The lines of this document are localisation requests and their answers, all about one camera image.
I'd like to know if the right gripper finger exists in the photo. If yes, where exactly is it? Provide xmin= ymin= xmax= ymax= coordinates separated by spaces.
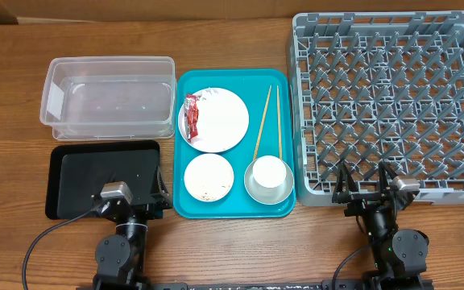
xmin=333 ymin=162 xmax=357 ymax=194
xmin=379 ymin=160 xmax=397 ymax=193

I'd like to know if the grey bowl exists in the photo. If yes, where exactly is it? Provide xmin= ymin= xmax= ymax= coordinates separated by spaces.
xmin=244 ymin=160 xmax=294 ymax=205

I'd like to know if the white cup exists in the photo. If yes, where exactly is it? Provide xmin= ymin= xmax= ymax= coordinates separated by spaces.
xmin=253 ymin=155 xmax=287 ymax=189

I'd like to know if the red snack wrapper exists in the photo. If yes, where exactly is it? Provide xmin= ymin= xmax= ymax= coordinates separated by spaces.
xmin=184 ymin=94 xmax=199 ymax=143

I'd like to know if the white napkin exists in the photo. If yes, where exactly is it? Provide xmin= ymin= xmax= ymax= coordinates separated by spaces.
xmin=200 ymin=88 xmax=219 ymax=100

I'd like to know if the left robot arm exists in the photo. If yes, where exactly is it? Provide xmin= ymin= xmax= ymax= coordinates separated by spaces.
xmin=92 ymin=168 xmax=172 ymax=289

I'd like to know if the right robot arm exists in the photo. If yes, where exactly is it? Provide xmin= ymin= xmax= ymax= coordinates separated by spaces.
xmin=330 ymin=161 xmax=433 ymax=290

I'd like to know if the grey dishwasher rack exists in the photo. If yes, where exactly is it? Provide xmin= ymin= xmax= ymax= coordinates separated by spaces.
xmin=288 ymin=10 xmax=464 ymax=206

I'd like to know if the black tray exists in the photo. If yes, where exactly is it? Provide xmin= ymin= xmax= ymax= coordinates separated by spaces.
xmin=45 ymin=140 xmax=160 ymax=220

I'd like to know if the right wooden chopstick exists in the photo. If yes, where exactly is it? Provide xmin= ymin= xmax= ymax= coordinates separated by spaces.
xmin=276 ymin=85 xmax=283 ymax=160

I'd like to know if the wooden chopstick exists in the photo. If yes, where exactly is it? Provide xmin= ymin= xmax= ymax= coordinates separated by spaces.
xmin=276 ymin=85 xmax=283 ymax=160
xmin=253 ymin=85 xmax=272 ymax=161

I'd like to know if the large white plate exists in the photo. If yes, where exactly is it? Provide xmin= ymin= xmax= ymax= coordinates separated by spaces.
xmin=177 ymin=88 xmax=250 ymax=153

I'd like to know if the clear plastic bin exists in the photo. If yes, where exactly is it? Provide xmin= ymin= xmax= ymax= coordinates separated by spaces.
xmin=39 ymin=56 xmax=176 ymax=140

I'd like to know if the left wooden chopstick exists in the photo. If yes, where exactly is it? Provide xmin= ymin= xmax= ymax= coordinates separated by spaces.
xmin=253 ymin=85 xmax=272 ymax=161

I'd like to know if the teal serving tray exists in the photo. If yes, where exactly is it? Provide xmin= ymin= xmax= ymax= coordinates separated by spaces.
xmin=172 ymin=68 xmax=296 ymax=219

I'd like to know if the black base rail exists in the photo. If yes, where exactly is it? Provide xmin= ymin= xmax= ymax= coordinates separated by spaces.
xmin=74 ymin=280 xmax=434 ymax=290

